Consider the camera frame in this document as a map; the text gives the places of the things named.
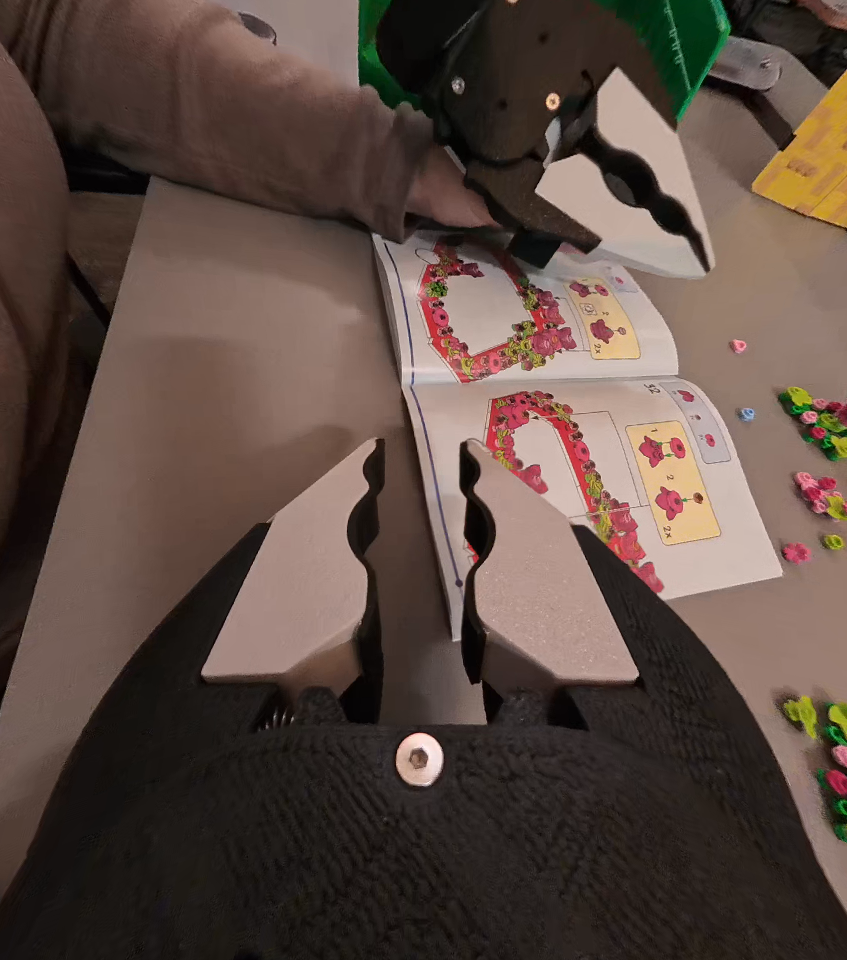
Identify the person's left hand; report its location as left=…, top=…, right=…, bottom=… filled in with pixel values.
left=404, top=146, right=503, bottom=230

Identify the small pink lego flower cluster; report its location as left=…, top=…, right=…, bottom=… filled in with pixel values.
left=793, top=471, right=847, bottom=522

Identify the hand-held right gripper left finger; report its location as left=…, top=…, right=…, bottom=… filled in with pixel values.
left=200, top=438, right=386, bottom=725

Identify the lime lego leaf piece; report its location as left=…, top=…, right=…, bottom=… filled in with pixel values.
left=782, top=696, right=821, bottom=740

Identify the yellow lego box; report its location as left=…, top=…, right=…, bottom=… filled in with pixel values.
left=752, top=11, right=847, bottom=249

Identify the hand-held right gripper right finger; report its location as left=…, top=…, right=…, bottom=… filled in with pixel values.
left=459, top=438, right=641, bottom=726

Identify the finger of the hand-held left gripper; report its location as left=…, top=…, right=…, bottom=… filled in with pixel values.
left=534, top=138, right=711, bottom=280
left=590, top=66, right=716, bottom=273

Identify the lego flower cluster with tall bloom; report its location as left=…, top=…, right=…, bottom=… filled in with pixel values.
left=777, top=386, right=847, bottom=462

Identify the lego instruction booklet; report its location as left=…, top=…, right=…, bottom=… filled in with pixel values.
left=371, top=228, right=785, bottom=642

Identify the grey chair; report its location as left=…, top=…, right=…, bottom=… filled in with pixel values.
left=704, top=0, right=847, bottom=144

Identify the person's left forearm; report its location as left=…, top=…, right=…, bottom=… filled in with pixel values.
left=0, top=0, right=440, bottom=243

